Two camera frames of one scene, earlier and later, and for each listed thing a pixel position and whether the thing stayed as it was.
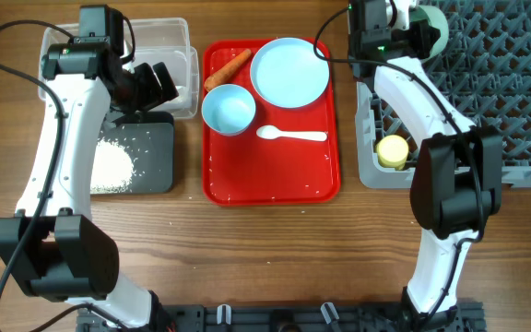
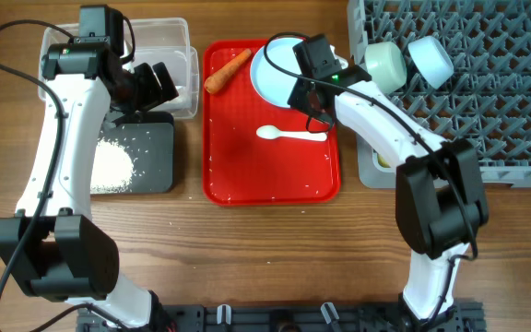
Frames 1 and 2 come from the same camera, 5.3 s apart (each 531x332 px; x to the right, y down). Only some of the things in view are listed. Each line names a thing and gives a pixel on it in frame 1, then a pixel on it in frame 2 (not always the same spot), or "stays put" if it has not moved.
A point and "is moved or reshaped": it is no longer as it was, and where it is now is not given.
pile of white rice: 112,168 stays put
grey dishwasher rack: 500,70 stays put
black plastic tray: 148,136 stays put
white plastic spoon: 271,132 stays put
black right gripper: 430,29 → 306,99
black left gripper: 154,94 stays put
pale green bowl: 438,21 is moved or reshaped
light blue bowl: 228,110 → 431,60
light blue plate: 287,73 stays put
